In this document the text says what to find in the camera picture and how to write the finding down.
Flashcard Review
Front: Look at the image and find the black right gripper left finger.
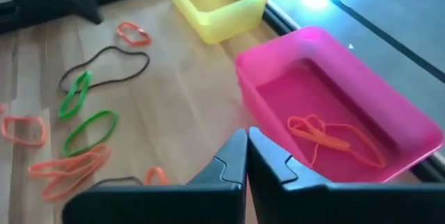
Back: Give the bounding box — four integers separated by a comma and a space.
61, 128, 248, 224

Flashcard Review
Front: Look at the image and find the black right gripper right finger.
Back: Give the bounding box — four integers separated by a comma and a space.
246, 127, 445, 224

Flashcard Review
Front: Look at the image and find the pink plastic basket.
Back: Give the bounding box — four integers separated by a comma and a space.
235, 25, 445, 183

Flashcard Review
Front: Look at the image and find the yellow plastic basket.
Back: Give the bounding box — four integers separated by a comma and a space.
161, 0, 270, 46

